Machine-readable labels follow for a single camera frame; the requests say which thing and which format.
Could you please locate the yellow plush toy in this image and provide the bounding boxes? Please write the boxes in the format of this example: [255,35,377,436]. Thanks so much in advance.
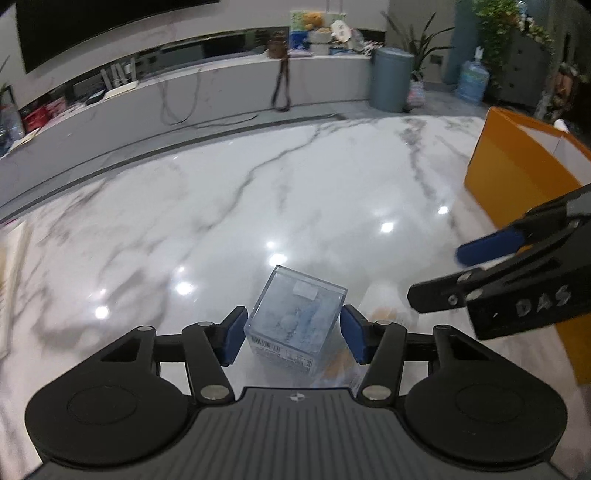
[301,11,325,31]

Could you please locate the orange rimmed storage box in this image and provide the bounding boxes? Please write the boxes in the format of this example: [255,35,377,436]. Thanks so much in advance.
[465,107,590,385]

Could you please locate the red boxes on bench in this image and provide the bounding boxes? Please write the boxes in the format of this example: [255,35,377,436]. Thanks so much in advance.
[22,97,68,133]

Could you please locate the grey blue trash bin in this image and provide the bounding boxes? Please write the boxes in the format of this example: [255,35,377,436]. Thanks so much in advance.
[370,47,414,113]

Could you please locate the grey marble TV bench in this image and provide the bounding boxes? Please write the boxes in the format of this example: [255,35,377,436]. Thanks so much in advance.
[1,54,370,165]

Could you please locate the white wifi router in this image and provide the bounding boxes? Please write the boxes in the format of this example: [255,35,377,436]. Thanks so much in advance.
[100,58,138,100]

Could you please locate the black cable on bench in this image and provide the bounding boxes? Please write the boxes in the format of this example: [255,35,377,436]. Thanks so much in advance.
[156,68,257,127]

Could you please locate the clear blue cube box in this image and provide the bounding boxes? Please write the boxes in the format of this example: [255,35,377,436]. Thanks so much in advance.
[245,265,348,374]

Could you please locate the pastel woven basket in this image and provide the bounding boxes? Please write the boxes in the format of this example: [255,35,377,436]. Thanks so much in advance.
[407,80,426,109]

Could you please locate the water jug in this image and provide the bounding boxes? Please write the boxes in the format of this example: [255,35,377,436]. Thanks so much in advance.
[456,59,490,103]

